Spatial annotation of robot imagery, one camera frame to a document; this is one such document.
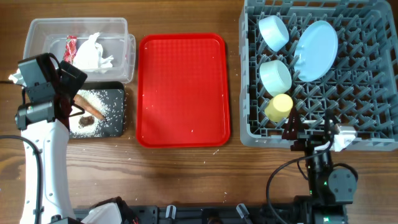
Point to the light blue bowl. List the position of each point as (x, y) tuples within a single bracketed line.
[(274, 32)]

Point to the brown food scrap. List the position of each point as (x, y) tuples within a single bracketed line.
[(85, 121)]

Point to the red snack wrapper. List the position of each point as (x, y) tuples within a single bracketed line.
[(70, 49)]

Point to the brown wooden stick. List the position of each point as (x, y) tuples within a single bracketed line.
[(91, 104)]

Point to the black food waste tray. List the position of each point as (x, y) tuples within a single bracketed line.
[(102, 86)]

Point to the light blue plate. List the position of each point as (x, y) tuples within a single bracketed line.
[(316, 51)]

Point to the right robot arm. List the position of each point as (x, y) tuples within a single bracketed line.
[(332, 186)]

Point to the white plastic spoon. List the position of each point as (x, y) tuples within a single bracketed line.
[(313, 122)]

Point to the clear plastic waste bin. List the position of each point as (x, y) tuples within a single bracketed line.
[(50, 36)]

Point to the grey-blue dishwasher rack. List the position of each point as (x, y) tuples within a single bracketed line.
[(360, 87)]

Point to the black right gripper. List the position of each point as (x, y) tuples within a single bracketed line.
[(308, 141)]

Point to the pale green bowl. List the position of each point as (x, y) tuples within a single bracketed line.
[(275, 77)]

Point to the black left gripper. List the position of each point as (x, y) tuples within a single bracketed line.
[(74, 84)]

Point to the yellow plastic cup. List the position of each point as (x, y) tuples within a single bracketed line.
[(279, 107)]

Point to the crumpled white tissue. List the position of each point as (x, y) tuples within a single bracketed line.
[(89, 55)]

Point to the red plastic tray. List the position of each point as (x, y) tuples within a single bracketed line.
[(182, 91)]

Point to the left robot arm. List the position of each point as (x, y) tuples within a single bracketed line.
[(50, 86)]

